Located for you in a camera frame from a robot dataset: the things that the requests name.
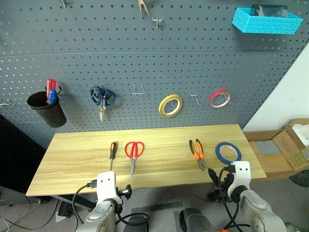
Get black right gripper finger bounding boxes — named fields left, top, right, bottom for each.
left=208, top=168, right=220, bottom=186
left=208, top=189, right=223, bottom=203

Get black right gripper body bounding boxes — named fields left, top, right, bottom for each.
left=215, top=172, right=234, bottom=197

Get grey metal pegboard wall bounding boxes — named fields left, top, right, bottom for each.
left=0, top=0, right=309, bottom=150

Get blue tape roll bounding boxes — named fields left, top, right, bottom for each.
left=215, top=142, right=242, bottom=166

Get orange black pliers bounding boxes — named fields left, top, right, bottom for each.
left=188, top=139, right=206, bottom=172

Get dark rounded silver-edged shape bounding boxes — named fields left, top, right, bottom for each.
left=178, top=207, right=214, bottom=232

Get grey floor plate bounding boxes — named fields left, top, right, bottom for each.
left=131, top=200, right=183, bottom=214

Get orange black screwdriver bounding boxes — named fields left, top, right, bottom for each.
left=109, top=141, right=119, bottom=172

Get flat cardboard box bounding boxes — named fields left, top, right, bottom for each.
left=243, top=129, right=299, bottom=182

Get open printed cardboard box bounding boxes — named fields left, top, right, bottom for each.
left=272, top=117, right=309, bottom=171

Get red tape roll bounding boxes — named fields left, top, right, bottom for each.
left=209, top=90, right=232, bottom=110

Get metal double peg hook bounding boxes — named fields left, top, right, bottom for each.
left=152, top=16, right=164, bottom=30
left=189, top=92, right=202, bottom=107

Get yellow tape roll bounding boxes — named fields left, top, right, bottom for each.
left=158, top=94, right=183, bottom=119

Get black plastic cup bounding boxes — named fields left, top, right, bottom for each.
left=27, top=91, right=67, bottom=128

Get blue brick-pattern basket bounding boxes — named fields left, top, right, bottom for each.
left=231, top=7, right=304, bottom=35

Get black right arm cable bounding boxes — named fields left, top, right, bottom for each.
left=215, top=165, right=252, bottom=232

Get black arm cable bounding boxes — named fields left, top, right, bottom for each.
left=115, top=204, right=149, bottom=227
left=71, top=180, right=98, bottom=225
left=215, top=165, right=252, bottom=232

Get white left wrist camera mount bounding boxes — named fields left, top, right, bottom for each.
left=96, top=170, right=123, bottom=206

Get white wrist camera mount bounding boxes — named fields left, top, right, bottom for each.
left=230, top=160, right=252, bottom=194
left=96, top=170, right=123, bottom=206

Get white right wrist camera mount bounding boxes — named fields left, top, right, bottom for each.
left=230, top=160, right=252, bottom=194

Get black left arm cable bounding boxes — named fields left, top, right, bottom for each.
left=71, top=180, right=98, bottom=225
left=115, top=204, right=149, bottom=227

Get red-handled scissors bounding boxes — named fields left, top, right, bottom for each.
left=124, top=141, right=145, bottom=178

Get black table frame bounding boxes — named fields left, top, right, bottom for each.
left=26, top=194, right=98, bottom=211

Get blue-handled scissors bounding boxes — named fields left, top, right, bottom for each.
left=89, top=85, right=116, bottom=123

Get thin floor cable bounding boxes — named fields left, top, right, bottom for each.
left=0, top=196, right=60, bottom=232

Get blue screwdriver handle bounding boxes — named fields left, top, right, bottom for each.
left=49, top=88, right=59, bottom=104

